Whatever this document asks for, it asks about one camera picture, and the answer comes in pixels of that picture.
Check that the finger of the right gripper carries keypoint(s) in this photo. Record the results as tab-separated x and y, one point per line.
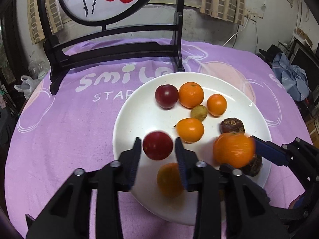
271	152
226	168

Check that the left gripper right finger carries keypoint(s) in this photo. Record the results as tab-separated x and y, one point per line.
248	213

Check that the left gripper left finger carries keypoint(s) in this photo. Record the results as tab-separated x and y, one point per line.
67	214

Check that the orange tangerine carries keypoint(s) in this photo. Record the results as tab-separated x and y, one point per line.
169	181
236	150

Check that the dark passion fruit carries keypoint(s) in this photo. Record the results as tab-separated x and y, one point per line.
253	168
232	125

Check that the yellow-orange citrus fruit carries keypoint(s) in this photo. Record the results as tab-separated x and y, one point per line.
190	130

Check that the yellow-green longan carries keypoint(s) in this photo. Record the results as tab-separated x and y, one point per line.
199	112

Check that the small orange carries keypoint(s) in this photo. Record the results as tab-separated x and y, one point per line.
217	105

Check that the large orange fruit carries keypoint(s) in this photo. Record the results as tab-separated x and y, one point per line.
191	94

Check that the dark red plum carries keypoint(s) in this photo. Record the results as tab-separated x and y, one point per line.
166	96

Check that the black phone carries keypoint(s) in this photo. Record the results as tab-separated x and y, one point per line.
29	220

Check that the white oval plate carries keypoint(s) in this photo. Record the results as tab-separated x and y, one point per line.
140	115

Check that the blue cloth pile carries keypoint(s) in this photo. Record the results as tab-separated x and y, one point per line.
292	77

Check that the black television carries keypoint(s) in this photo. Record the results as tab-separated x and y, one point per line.
303	57

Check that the white plastic bag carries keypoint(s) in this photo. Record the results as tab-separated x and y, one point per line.
27	86

